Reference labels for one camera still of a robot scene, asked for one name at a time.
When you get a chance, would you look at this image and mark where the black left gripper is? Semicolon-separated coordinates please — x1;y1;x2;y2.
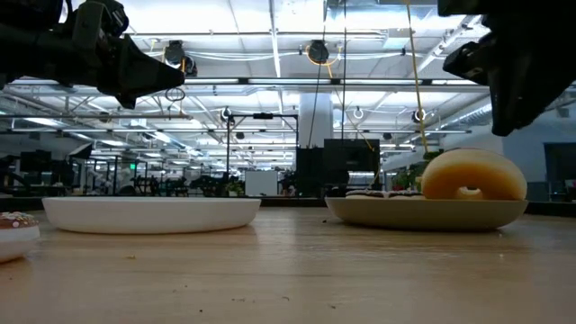
65;34;186;109

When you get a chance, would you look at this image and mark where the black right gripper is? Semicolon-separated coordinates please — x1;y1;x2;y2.
481;13;576;138

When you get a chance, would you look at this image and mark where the large pink frosted donut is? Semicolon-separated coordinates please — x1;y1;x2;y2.
420;148;528;202

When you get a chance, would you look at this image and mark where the large chocolate frosted donut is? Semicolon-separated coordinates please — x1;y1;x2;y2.
345;189;427;201

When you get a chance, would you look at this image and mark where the small chocolate sprinkled donut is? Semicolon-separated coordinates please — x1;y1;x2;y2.
0;211;41;265

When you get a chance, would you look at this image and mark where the green leafy plant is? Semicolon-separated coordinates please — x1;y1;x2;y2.
390;149;445;193

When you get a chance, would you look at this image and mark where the white round plate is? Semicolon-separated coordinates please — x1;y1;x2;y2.
41;196;262;235

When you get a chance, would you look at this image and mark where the grey round plate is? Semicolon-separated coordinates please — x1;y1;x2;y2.
324;196;529;232

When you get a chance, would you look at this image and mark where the white board panel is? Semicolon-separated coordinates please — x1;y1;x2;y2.
245;170;279;197

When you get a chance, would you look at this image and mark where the white building pillar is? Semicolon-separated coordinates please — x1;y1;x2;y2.
299;92;335;149

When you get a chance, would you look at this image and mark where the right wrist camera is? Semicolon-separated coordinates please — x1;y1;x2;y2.
443;41;491;86

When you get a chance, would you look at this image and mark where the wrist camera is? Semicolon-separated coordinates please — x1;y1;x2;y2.
443;41;491;86
71;0;131;40

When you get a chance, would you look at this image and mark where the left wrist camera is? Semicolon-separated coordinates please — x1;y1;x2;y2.
71;0;131;40

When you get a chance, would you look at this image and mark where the yellow hanging cable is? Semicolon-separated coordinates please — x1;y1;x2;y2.
403;0;430;155

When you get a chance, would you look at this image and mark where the black stand frame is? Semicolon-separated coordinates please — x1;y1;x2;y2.
226;112;299;198

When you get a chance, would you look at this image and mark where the black hanging cable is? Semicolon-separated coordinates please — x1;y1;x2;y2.
340;0;348;141

